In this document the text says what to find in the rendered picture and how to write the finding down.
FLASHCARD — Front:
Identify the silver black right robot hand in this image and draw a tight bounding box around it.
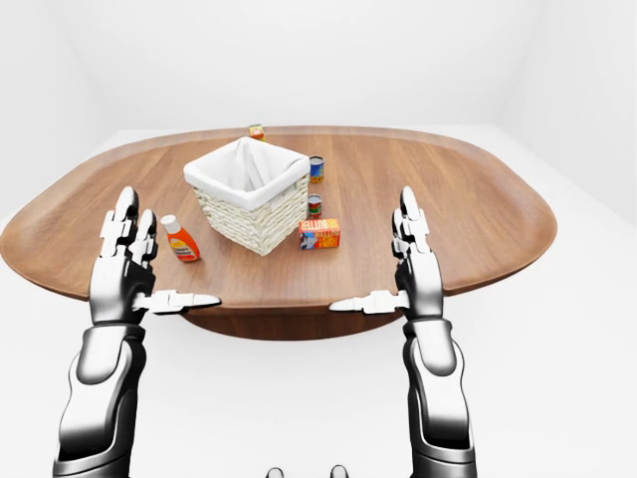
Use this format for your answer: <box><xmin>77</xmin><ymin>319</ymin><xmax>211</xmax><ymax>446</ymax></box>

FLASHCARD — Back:
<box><xmin>328</xmin><ymin>185</ymin><xmax>445</xmax><ymax>323</ymax></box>

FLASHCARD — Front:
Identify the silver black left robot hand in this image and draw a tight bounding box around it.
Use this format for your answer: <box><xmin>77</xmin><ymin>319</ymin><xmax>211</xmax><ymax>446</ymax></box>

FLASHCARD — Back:
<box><xmin>88</xmin><ymin>185</ymin><xmax>222</xmax><ymax>326</ymax></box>

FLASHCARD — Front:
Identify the orange printed butter box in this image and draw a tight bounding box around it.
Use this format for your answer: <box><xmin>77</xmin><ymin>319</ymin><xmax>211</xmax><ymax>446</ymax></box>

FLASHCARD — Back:
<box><xmin>298</xmin><ymin>218</ymin><xmax>342</xmax><ymax>251</ymax></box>

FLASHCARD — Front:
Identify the white woven basket with liner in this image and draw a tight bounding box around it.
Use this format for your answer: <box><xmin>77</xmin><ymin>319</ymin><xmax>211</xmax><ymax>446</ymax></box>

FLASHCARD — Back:
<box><xmin>182</xmin><ymin>135</ymin><xmax>312</xmax><ymax>258</ymax></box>

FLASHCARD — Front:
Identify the orange sauce bottle white cap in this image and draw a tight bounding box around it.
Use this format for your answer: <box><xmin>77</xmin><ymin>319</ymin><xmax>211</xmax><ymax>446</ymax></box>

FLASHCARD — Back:
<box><xmin>159</xmin><ymin>214</ymin><xmax>201</xmax><ymax>264</ymax></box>

